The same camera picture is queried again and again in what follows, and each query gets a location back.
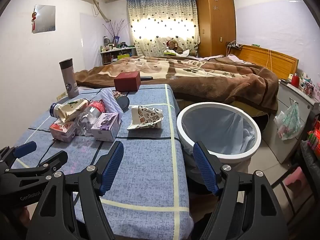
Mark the pink stool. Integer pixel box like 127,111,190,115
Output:
285,166,308,195

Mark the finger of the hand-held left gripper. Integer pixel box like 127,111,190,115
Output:
5,151,68,180
0,141,37,170

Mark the black chair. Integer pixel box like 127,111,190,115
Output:
271,110,320,205

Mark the white cluttered shelf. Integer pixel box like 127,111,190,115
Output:
100,46,137,67

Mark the wooden bed headboard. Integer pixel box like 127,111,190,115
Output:
229,44,299,80

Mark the vase with bare branches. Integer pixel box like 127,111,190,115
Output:
102,19,130,43

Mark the hanging plastic bag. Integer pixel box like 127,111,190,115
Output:
274,101,302,140

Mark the clear bottle with red label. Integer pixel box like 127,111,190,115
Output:
74,99,108,137

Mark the blue plaid tablecloth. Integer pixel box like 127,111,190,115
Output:
10,84,194,240

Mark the white ribbed foam sleeve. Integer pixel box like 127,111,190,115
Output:
99,89,125,117

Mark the cream printed bottle blue cap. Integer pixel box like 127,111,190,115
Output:
50,99,91,123

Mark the purple drink carton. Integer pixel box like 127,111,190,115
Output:
90,112,122,142

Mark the grey nightstand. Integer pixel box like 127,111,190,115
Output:
260,80,320,164

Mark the red cartoon drink can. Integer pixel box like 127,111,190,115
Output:
112,90,130,108

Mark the brown teddy bear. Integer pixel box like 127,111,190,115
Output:
165,39,184,54

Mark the person's left hand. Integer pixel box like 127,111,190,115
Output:
21,205,34,222

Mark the pink milk carton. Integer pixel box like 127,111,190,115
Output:
49,120,77,143

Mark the heart print curtain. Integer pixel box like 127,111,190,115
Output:
127,0,200,57

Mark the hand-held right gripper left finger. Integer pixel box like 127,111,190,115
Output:
26,141,125,240

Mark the white round trash bin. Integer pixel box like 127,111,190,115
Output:
176,102,262,180

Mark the printed paper bag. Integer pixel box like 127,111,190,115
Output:
127,105,164,131

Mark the red hanging ornament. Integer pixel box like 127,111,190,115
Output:
30,7,38,32

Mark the grey thermos bottle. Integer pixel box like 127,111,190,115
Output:
59,58,80,99

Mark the wrapped air conditioner pipe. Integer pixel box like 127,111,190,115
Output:
91,0,112,23

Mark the silver wall mirror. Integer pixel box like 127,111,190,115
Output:
32,4,56,34

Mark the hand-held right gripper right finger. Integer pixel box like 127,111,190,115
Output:
192,141,295,240

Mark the wooden wardrobe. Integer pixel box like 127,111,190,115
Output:
196,0,237,58

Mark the brown patterned blanket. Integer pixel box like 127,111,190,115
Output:
75,54,279,113

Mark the red box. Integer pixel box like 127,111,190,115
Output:
114,71,141,92

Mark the colourful plaid fabric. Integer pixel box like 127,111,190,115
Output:
306,127,320,158

